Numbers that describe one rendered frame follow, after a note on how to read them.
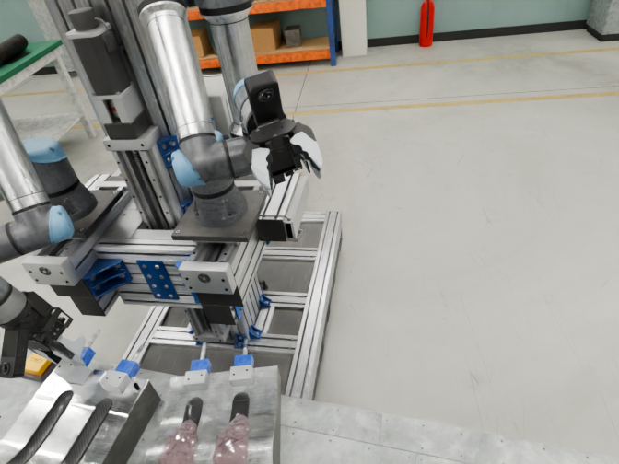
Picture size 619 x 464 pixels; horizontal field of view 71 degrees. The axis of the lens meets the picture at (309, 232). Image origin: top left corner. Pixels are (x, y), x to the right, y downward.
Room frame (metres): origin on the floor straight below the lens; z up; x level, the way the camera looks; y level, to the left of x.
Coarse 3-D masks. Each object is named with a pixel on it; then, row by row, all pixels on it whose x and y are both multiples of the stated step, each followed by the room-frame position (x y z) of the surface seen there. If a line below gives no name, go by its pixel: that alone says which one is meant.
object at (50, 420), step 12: (60, 396) 0.60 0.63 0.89; (72, 396) 0.59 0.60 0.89; (60, 408) 0.57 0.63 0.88; (96, 408) 0.55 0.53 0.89; (108, 408) 0.55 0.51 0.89; (48, 420) 0.54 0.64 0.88; (96, 420) 0.53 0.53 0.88; (36, 432) 0.52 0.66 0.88; (48, 432) 0.51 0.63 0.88; (84, 432) 0.50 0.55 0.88; (96, 432) 0.49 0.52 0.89; (36, 444) 0.49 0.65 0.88; (84, 444) 0.48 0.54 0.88; (24, 456) 0.47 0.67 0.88; (72, 456) 0.45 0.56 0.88
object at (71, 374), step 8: (96, 336) 0.72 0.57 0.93; (88, 344) 0.70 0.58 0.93; (88, 352) 0.67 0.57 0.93; (64, 360) 0.65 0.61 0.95; (88, 360) 0.66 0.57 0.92; (56, 368) 0.63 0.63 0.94; (64, 368) 0.63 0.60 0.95; (72, 368) 0.62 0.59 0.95; (80, 368) 0.63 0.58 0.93; (88, 368) 0.65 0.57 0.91; (64, 376) 0.62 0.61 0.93; (72, 376) 0.61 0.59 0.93; (80, 376) 0.62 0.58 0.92
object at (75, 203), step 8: (80, 184) 1.17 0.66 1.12; (56, 192) 1.10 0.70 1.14; (64, 192) 1.11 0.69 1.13; (72, 192) 1.12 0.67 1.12; (80, 192) 1.14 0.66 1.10; (88, 192) 1.17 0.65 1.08; (56, 200) 1.10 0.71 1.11; (64, 200) 1.11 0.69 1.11; (72, 200) 1.11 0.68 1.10; (80, 200) 1.13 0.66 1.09; (88, 200) 1.15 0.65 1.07; (96, 200) 1.18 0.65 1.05; (64, 208) 1.09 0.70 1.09; (72, 208) 1.11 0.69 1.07; (80, 208) 1.11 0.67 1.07; (88, 208) 1.13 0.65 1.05; (72, 216) 1.09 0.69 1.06; (80, 216) 1.10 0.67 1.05
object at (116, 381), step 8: (144, 344) 0.71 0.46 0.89; (136, 352) 0.69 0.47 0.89; (128, 360) 0.66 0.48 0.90; (120, 368) 0.64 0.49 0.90; (128, 368) 0.63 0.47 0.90; (136, 368) 0.64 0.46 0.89; (104, 376) 0.61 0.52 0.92; (112, 376) 0.61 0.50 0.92; (120, 376) 0.61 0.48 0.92; (128, 376) 0.61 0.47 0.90; (104, 384) 0.59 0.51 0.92; (112, 384) 0.59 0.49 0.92; (120, 384) 0.59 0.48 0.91; (128, 384) 0.60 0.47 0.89; (120, 392) 0.58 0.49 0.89
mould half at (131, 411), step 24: (48, 384) 0.63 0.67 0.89; (72, 384) 0.62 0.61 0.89; (96, 384) 0.61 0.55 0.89; (144, 384) 0.59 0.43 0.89; (48, 408) 0.57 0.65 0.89; (72, 408) 0.56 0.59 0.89; (120, 408) 0.54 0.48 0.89; (144, 408) 0.56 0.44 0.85; (24, 432) 0.52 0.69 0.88; (72, 432) 0.50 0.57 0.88; (120, 432) 0.49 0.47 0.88; (0, 456) 0.47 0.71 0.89; (48, 456) 0.46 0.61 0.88; (96, 456) 0.44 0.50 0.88; (120, 456) 0.46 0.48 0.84
